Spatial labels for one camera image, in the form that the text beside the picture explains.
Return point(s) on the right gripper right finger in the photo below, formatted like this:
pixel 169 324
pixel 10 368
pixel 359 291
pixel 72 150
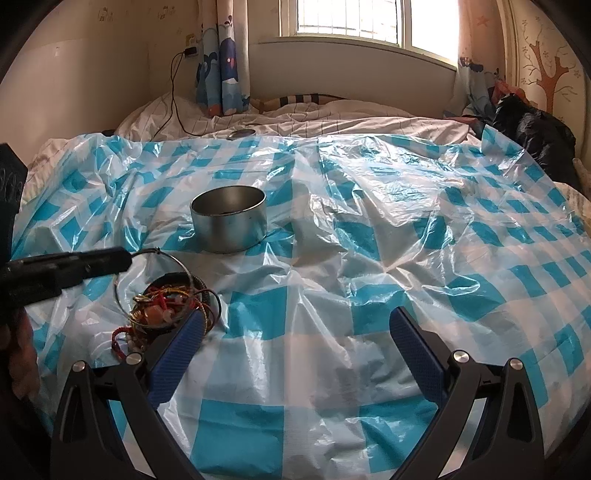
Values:
pixel 508 443

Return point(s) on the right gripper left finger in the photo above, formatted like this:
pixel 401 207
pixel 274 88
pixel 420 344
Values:
pixel 86 443

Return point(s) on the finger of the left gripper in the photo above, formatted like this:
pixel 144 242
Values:
pixel 67 269

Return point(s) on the thin silver bangle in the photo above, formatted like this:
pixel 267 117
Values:
pixel 157 251

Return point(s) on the red gold jewelry pile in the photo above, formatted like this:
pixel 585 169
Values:
pixel 137 338

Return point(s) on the black round jewelry tray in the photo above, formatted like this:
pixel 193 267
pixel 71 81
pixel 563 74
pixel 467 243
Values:
pixel 163 298

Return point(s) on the person's left hand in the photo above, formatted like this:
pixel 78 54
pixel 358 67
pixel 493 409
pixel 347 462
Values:
pixel 22 357

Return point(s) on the white striped duvet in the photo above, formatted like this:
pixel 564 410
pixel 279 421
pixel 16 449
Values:
pixel 301 120

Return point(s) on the round silver metal tin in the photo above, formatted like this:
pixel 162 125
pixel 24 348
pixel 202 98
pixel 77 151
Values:
pixel 229 219

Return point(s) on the blue white checkered plastic sheet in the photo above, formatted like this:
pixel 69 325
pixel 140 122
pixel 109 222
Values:
pixel 300 378

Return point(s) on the silver tin lid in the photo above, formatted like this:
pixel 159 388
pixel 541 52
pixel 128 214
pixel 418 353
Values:
pixel 241 133

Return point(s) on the blue cartoon curtain left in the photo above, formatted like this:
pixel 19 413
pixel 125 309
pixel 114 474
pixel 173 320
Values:
pixel 223 80

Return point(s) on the striped brown pillow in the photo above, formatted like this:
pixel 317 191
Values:
pixel 277 103

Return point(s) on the black clothes pile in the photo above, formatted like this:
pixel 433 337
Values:
pixel 547 139

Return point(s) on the cartoon curtain right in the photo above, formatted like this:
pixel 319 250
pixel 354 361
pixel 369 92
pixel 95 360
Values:
pixel 481 60

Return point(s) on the tree decal wardrobe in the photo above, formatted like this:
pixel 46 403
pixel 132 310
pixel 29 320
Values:
pixel 540 61

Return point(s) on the white window frame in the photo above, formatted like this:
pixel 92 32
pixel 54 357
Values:
pixel 429 28

